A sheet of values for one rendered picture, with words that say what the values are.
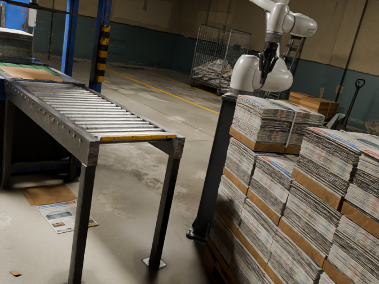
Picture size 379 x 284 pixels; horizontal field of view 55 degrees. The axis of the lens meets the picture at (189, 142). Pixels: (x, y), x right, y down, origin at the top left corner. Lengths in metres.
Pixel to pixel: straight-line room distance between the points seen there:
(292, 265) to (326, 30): 8.12
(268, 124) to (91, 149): 0.85
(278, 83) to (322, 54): 6.97
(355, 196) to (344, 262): 0.23
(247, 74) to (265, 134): 0.57
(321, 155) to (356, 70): 7.49
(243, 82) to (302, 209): 1.02
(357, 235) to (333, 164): 0.26
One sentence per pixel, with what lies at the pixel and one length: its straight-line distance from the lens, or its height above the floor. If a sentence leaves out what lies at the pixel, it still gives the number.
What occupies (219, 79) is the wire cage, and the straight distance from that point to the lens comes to 9.67.
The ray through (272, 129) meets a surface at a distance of 1.85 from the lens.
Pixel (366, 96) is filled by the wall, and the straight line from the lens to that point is 8.75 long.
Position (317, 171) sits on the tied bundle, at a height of 0.92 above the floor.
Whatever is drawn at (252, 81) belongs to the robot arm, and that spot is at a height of 1.12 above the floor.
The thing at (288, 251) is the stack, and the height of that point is 0.56.
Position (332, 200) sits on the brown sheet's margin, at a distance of 1.40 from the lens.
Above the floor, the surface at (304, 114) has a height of 1.05.
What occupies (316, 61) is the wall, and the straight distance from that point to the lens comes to 9.38.
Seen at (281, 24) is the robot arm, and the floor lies 1.47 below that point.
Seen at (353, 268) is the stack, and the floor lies 0.70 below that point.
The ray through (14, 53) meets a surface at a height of 0.88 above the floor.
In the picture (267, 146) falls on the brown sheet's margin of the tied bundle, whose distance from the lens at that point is 1.86.
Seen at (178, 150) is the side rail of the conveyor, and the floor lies 0.73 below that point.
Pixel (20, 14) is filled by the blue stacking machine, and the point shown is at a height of 1.17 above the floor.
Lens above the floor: 1.31
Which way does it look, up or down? 16 degrees down
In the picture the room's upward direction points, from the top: 11 degrees clockwise
